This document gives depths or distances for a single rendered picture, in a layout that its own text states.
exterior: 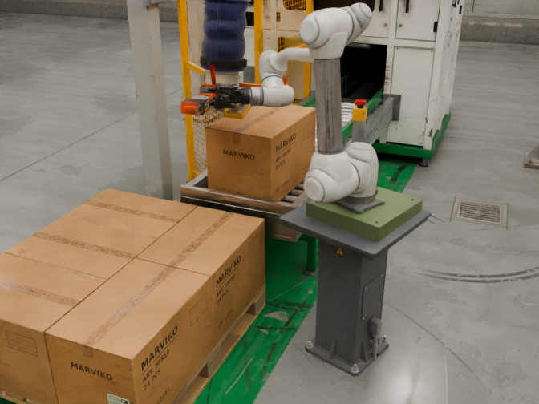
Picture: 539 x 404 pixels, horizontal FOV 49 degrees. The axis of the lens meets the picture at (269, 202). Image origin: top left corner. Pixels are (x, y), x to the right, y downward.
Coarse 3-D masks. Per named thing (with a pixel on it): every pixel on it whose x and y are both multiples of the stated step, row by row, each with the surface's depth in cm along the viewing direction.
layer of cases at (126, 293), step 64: (128, 192) 340; (0, 256) 276; (64, 256) 276; (128, 256) 276; (192, 256) 276; (256, 256) 308; (0, 320) 233; (64, 320) 232; (128, 320) 232; (192, 320) 252; (0, 384) 252; (64, 384) 233; (128, 384) 217
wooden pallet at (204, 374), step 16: (256, 304) 319; (240, 320) 318; (224, 336) 286; (240, 336) 305; (224, 352) 294; (208, 368) 275; (192, 384) 274; (16, 400) 252; (176, 400) 250; (192, 400) 265
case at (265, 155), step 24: (240, 120) 329; (264, 120) 329; (288, 120) 329; (312, 120) 349; (216, 144) 320; (240, 144) 313; (264, 144) 306; (288, 144) 324; (312, 144) 357; (216, 168) 327; (240, 168) 319; (264, 168) 312; (288, 168) 331; (240, 192) 326; (264, 192) 318; (288, 192) 337
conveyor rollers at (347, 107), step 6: (342, 102) 508; (348, 102) 507; (342, 108) 491; (348, 108) 490; (378, 108) 489; (342, 114) 475; (348, 114) 481; (372, 114) 475; (342, 120) 465; (348, 120) 464; (342, 126) 449; (348, 138) 423; (342, 144) 415; (300, 186) 348; (294, 192) 341; (300, 192) 340; (282, 198) 334; (288, 198) 333; (294, 198) 332
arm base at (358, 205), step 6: (348, 198) 258; (354, 198) 257; (360, 198) 257; (366, 198) 257; (372, 198) 259; (378, 198) 265; (342, 204) 261; (348, 204) 259; (354, 204) 258; (360, 204) 258; (366, 204) 258; (372, 204) 260; (378, 204) 263; (354, 210) 256; (360, 210) 255; (366, 210) 258
